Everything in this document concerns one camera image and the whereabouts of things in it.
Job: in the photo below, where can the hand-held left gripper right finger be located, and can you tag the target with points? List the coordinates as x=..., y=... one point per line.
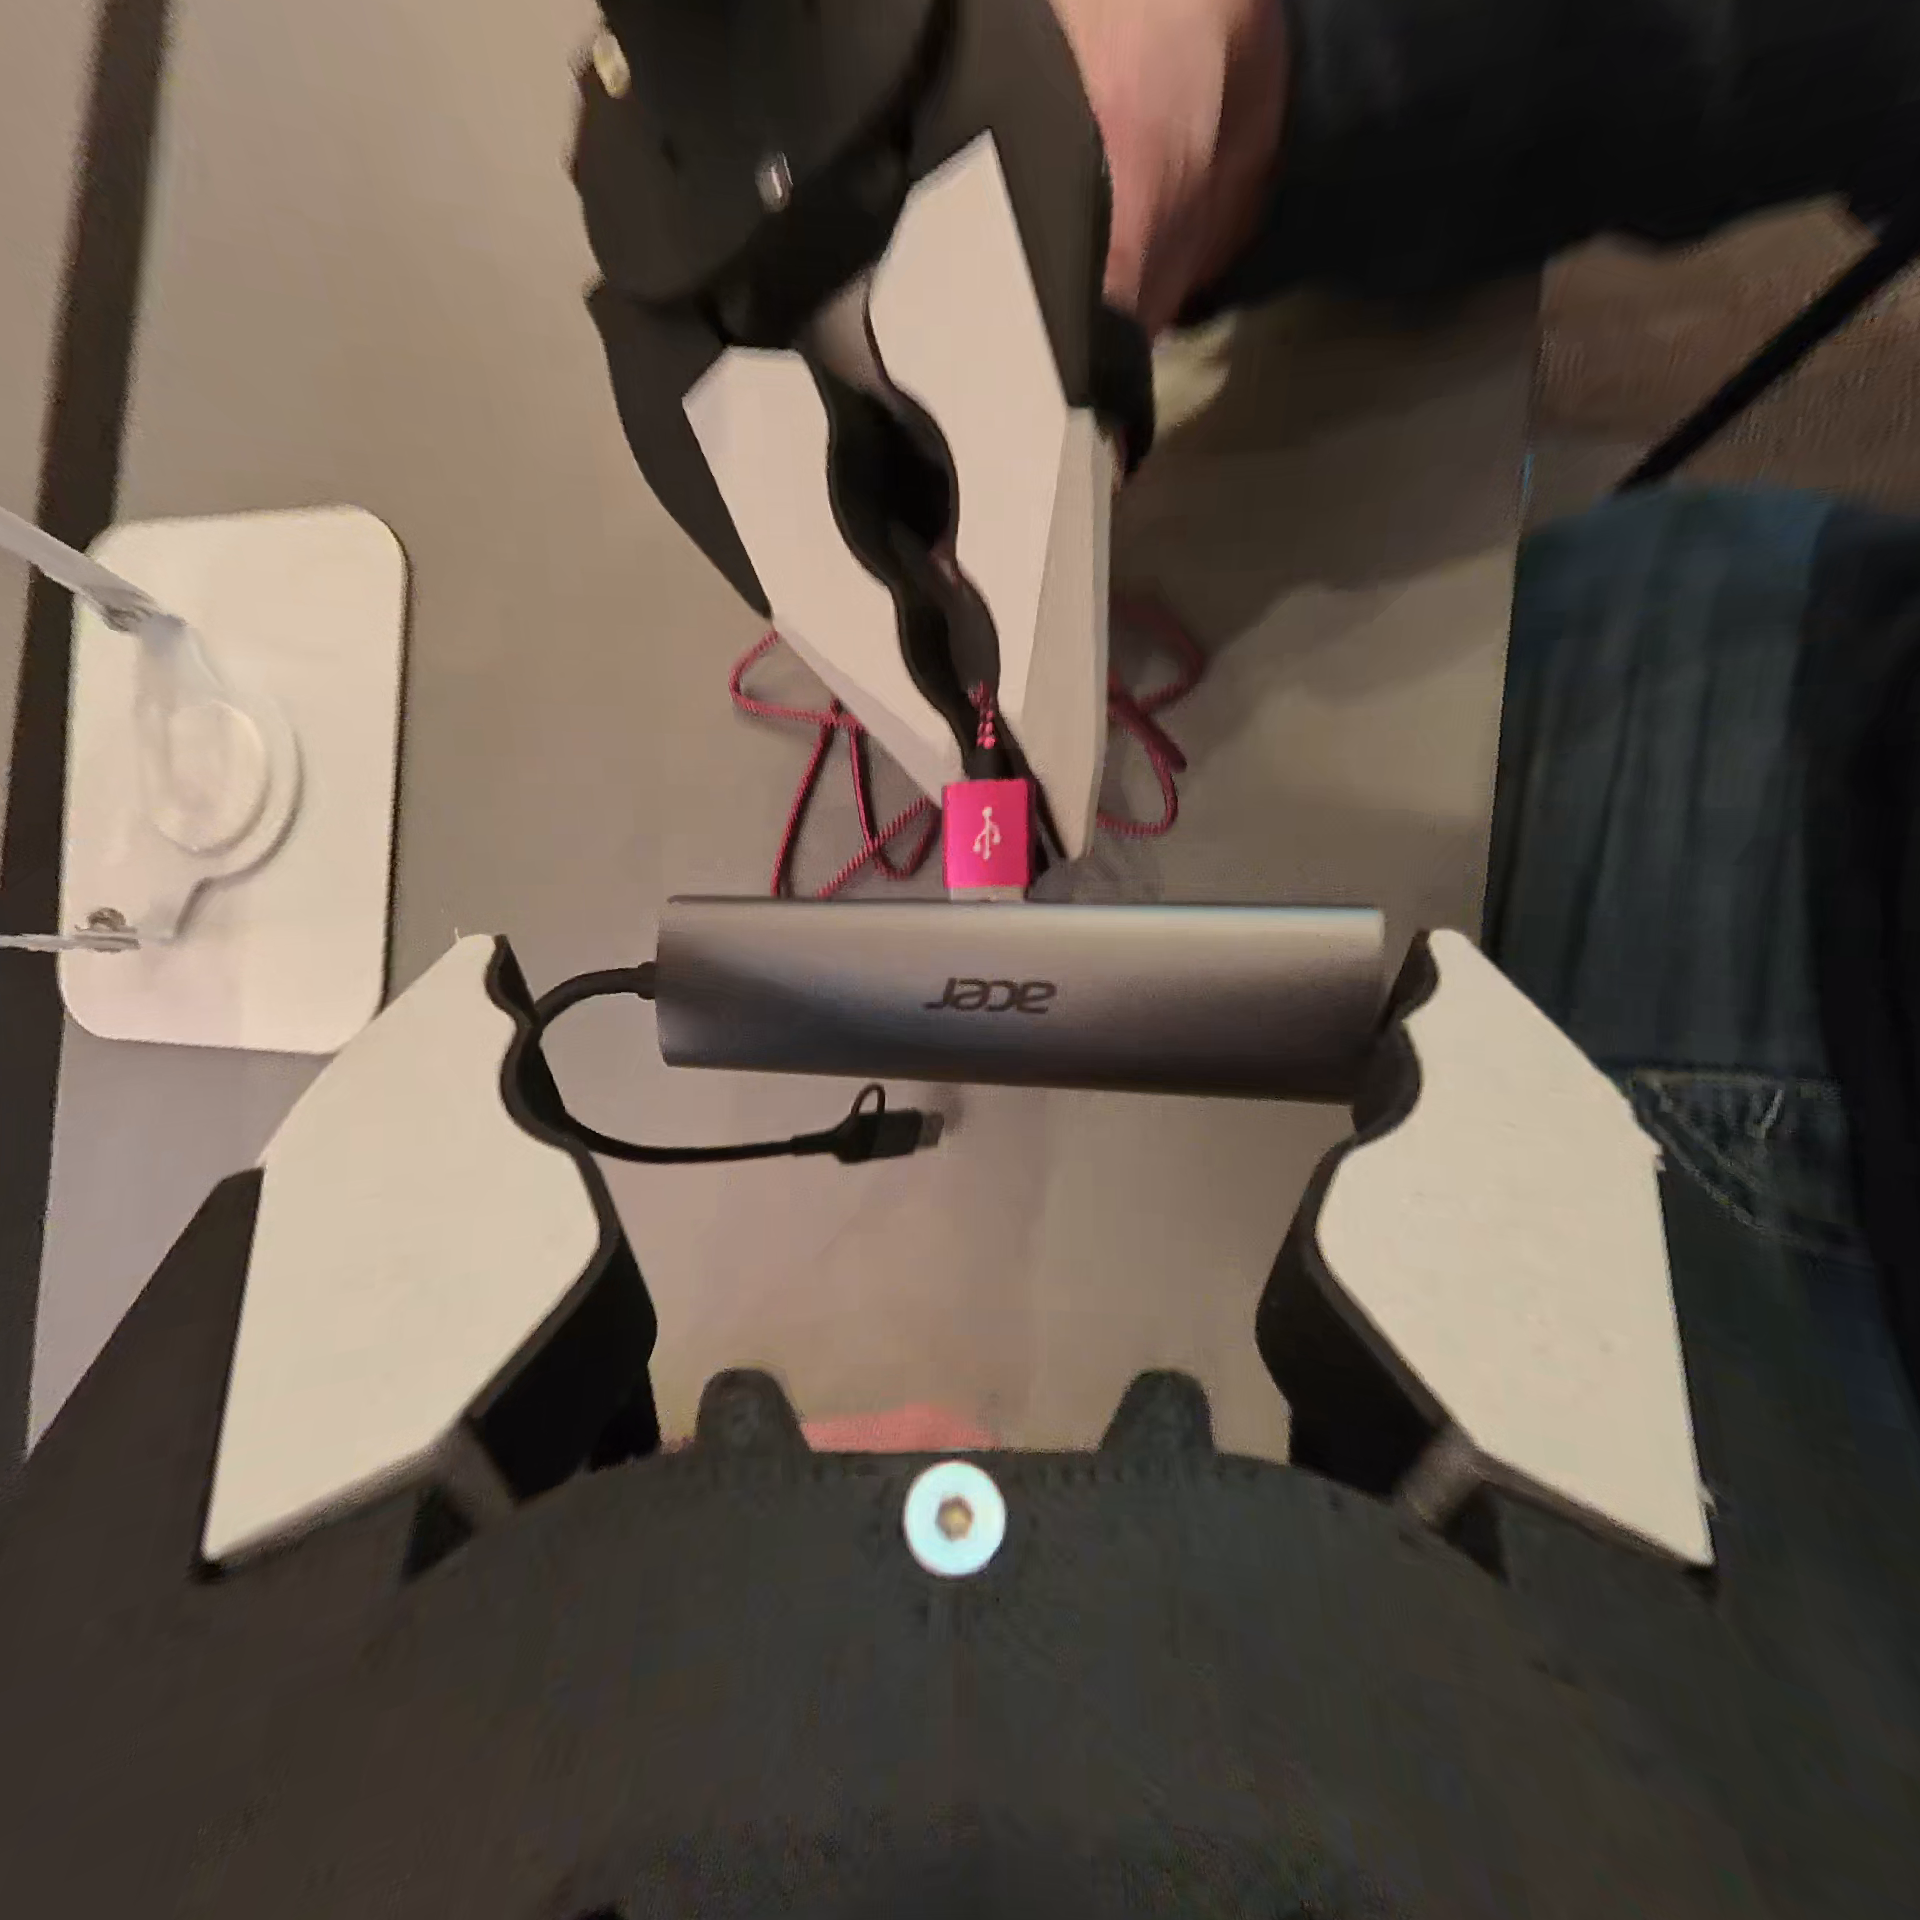
x=1518, y=1244

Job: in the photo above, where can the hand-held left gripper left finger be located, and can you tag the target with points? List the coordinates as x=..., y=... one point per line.
x=408, y=1229

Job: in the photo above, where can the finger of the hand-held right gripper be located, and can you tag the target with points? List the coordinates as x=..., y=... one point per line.
x=1021, y=482
x=796, y=510

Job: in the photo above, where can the grey usb hub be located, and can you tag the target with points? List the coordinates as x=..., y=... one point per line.
x=841, y=992

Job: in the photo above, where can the person's right forearm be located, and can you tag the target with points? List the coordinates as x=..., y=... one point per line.
x=1501, y=120

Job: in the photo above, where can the person's right hand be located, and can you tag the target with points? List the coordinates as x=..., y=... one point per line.
x=1187, y=150

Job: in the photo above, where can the person's blue jeans leg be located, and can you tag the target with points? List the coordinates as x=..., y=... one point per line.
x=1649, y=780

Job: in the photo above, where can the black metal rod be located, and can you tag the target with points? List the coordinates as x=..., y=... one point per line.
x=1770, y=361

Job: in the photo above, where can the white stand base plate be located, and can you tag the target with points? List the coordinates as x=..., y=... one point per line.
x=339, y=749

